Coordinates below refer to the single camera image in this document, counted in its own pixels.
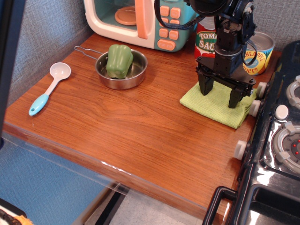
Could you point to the white stove knob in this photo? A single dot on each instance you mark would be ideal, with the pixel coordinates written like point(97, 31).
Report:
point(254, 108)
point(240, 149)
point(261, 88)

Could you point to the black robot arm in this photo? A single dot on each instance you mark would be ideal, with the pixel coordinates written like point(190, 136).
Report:
point(234, 27)

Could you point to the green towel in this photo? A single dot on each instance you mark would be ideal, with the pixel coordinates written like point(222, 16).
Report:
point(214, 105)

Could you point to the green toy bell pepper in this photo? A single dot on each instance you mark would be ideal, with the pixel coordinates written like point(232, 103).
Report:
point(119, 60)

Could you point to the pineapple slices can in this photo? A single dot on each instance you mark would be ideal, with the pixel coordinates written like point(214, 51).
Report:
point(264, 44)

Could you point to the black toy stove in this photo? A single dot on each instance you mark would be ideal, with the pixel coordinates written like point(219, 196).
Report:
point(268, 191)

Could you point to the white stove knob upper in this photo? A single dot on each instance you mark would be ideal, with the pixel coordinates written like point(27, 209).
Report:
point(261, 88)

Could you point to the white stove knob middle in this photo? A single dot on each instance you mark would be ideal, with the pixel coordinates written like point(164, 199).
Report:
point(254, 108)

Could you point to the white stove knob lower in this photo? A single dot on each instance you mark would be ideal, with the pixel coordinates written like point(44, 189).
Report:
point(240, 149)

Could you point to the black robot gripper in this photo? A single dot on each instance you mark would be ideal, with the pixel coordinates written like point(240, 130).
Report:
point(225, 68)

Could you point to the toy microwave teal and white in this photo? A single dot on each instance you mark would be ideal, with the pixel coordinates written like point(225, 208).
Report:
point(134, 22)

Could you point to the tomato sauce can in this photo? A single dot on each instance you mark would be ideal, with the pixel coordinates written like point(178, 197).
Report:
point(205, 38)

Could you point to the white spoon blue handle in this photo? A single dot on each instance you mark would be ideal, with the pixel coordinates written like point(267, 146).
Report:
point(59, 71)

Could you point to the small steel pan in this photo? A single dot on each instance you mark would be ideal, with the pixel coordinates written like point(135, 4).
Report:
point(134, 77)

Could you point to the orange fuzzy object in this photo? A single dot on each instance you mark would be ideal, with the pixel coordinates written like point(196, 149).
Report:
point(17, 220)

